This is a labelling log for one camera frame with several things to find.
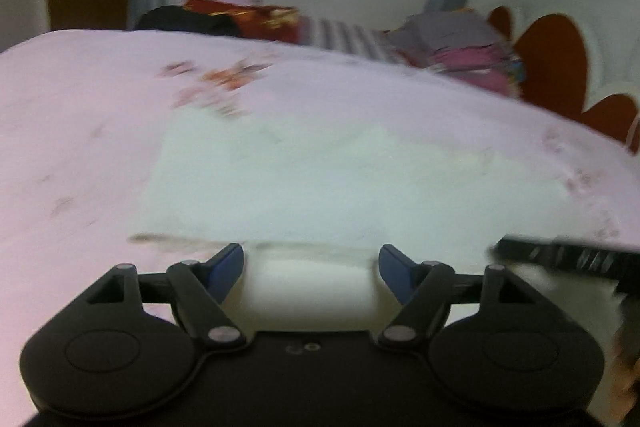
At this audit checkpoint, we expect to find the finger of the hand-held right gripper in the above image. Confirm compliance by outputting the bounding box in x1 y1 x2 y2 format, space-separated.
491 236 538 265

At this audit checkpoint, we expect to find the striped pillow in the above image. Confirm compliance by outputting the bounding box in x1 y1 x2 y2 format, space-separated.
299 17 402 60

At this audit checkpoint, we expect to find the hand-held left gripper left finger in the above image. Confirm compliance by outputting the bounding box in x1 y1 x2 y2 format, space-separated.
87 243 249 350

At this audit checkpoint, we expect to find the brown scalloped headboard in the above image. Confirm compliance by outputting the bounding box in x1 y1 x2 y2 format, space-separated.
487 6 640 154

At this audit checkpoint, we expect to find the red patterned pillow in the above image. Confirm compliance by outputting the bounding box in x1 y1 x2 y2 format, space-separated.
182 0 302 44

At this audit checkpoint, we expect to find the white knit garment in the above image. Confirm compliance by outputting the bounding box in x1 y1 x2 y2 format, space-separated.
129 104 623 358

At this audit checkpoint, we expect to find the pink floral bed sheet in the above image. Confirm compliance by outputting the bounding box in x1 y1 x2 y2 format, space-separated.
0 29 640 427

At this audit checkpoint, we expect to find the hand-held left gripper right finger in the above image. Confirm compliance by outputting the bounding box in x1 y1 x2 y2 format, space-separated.
375 244 538 351

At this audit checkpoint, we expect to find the black cloth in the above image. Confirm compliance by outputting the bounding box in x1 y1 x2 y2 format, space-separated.
136 6 240 38

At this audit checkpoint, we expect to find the pile of grey pink clothes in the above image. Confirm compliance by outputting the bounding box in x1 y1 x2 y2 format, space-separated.
387 7 527 98

